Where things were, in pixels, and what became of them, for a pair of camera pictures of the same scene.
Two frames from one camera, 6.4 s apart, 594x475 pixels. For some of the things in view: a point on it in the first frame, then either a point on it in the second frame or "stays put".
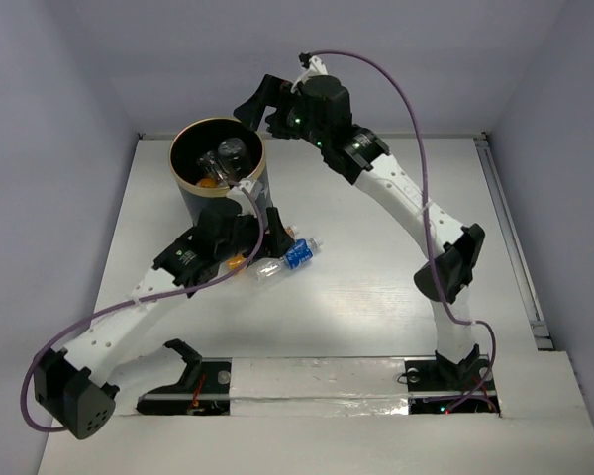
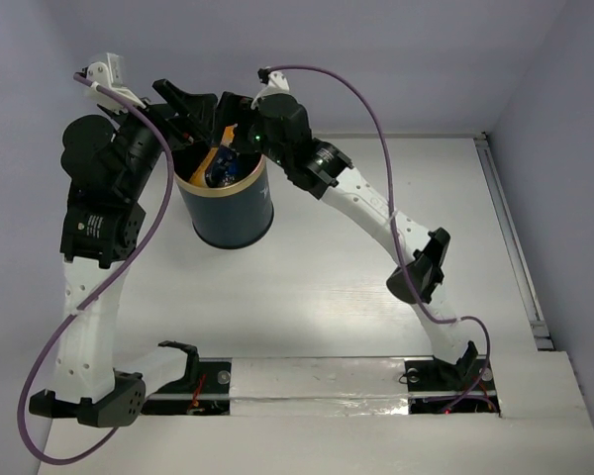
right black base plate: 465,388 stays put
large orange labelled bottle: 237,261 -> 227,139
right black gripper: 252,110 -> 235,107
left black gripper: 259,237 -> 173,119
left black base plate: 210,393 stays put
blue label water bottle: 296,253 -> 223,167
